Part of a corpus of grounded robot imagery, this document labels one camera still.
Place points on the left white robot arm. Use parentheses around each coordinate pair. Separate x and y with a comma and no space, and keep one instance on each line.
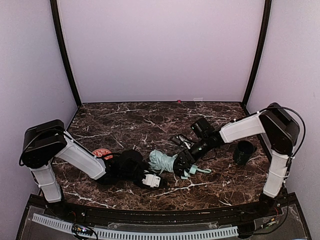
(50,140)

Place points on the dark green ceramic cup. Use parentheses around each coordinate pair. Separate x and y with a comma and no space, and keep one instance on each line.
(243,152)

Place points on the white slotted cable duct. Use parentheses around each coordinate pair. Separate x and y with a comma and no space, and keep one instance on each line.
(121,232)

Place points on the left black frame post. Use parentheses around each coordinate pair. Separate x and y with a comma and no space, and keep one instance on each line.
(63,52)

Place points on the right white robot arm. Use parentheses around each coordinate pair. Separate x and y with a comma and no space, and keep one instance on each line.
(275,122)

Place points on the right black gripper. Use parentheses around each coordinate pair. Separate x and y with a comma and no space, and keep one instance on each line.
(186,158)

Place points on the orange patterned ceramic bowl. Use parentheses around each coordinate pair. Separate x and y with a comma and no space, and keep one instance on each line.
(101,152)

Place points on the black front table rail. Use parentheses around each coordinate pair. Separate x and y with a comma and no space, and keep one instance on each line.
(91,216)

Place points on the black frame post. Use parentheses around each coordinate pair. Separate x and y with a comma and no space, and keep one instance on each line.
(63,52)
(258,52)

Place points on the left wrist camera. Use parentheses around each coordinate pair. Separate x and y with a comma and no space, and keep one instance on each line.
(151,180)

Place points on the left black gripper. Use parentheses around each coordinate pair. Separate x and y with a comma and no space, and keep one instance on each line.
(141,173)

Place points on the right black frame post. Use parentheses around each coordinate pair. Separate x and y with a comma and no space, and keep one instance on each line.
(258,52)

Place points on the mint green folding umbrella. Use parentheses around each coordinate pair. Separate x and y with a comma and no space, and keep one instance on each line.
(161,162)

